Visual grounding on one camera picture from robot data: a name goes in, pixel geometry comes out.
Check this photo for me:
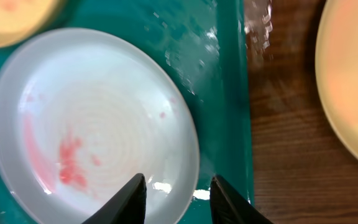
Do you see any light blue plate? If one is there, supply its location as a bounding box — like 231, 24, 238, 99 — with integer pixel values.
0, 28, 200, 223

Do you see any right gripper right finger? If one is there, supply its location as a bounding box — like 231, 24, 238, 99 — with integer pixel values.
209, 175, 273, 224

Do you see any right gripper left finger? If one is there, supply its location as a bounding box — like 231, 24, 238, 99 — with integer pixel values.
83, 173, 147, 224

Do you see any yellow-green plate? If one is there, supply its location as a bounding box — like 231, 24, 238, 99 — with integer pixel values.
315, 0, 358, 159
0, 0, 67, 48

